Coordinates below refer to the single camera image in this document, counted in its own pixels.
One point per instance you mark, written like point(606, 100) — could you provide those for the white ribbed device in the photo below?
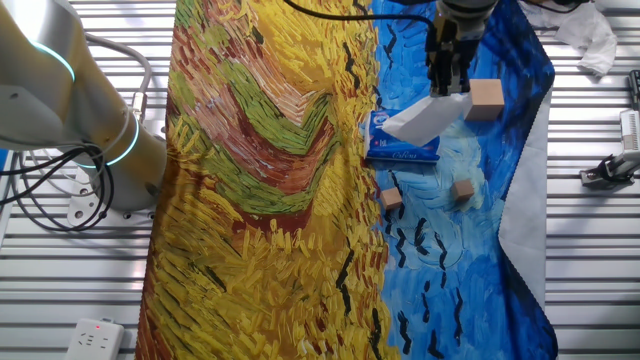
point(631, 131)

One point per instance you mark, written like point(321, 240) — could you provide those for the blue object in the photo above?
point(2, 160)

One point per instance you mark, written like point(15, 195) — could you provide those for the small wooden cube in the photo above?
point(391, 198)
point(463, 190)

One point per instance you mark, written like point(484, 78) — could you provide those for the Van Gogh print tablecloth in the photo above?
point(260, 200)

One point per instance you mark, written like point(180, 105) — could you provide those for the blue tissue pack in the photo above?
point(395, 150)

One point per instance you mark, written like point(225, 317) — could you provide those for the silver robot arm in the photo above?
point(100, 115)

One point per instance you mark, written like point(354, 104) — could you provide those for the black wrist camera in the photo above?
point(570, 2)

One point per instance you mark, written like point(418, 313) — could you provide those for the white power strip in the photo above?
point(94, 341)

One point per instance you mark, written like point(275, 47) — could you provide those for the crumpled white tissue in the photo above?
point(592, 45)

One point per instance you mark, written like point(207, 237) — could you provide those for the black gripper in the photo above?
point(454, 36)

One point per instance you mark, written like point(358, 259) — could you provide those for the grey metal bracket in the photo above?
point(600, 176)

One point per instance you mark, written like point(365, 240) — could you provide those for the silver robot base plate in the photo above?
point(82, 210)

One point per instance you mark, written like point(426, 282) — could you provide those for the large wooden cube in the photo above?
point(487, 100)

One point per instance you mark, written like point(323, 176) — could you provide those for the white paper napkin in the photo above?
point(425, 122)

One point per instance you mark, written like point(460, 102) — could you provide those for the black object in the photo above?
point(635, 90)

